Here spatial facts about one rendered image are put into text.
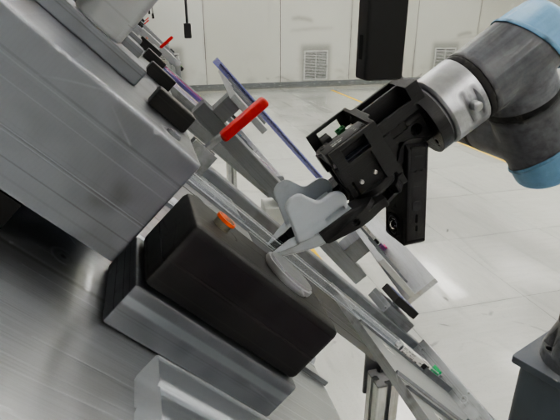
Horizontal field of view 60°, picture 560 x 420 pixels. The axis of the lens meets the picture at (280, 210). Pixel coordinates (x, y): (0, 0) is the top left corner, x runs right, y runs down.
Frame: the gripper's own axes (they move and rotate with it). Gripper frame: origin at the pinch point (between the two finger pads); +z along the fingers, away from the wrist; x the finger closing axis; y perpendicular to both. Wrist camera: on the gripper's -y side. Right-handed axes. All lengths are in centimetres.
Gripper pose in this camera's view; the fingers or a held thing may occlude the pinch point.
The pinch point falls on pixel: (285, 247)
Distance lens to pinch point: 51.2
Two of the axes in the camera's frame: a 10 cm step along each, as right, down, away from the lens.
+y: -5.4, -7.1, -4.5
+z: -8.0, 6.0, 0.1
